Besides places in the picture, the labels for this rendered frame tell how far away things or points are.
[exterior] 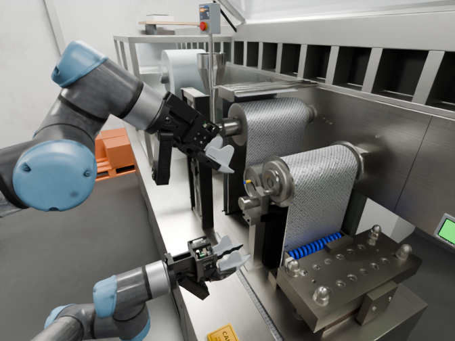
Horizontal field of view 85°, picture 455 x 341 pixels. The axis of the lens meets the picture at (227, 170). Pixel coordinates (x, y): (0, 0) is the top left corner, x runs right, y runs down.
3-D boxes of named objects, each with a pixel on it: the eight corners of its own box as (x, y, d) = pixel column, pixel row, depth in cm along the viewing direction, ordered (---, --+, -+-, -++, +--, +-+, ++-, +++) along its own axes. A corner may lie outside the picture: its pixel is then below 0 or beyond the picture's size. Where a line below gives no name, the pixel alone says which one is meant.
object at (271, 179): (271, 166, 66) (282, 192, 64) (277, 164, 67) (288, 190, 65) (260, 175, 73) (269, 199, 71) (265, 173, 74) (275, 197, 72)
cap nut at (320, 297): (309, 296, 63) (312, 284, 61) (320, 290, 64) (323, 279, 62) (319, 308, 60) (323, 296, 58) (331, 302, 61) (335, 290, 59)
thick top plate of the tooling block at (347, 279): (275, 281, 73) (277, 267, 71) (369, 239, 88) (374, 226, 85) (313, 333, 61) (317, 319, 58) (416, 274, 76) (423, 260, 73)
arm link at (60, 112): (13, 169, 33) (53, 101, 32) (29, 141, 42) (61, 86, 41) (74, 190, 38) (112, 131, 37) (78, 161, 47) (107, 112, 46)
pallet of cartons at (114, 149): (141, 148, 398) (136, 124, 379) (156, 166, 343) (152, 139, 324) (62, 166, 347) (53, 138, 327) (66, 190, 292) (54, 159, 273)
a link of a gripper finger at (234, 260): (255, 250, 61) (219, 258, 59) (254, 266, 64) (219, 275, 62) (250, 241, 64) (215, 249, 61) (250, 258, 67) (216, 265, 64)
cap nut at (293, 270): (283, 268, 70) (285, 258, 68) (294, 264, 71) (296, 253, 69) (292, 279, 67) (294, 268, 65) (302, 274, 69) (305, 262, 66)
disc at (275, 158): (260, 190, 79) (263, 147, 72) (261, 190, 79) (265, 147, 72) (289, 218, 67) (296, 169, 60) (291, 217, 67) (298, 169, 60)
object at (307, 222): (281, 254, 76) (288, 205, 67) (338, 231, 85) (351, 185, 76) (282, 255, 76) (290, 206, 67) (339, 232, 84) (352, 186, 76)
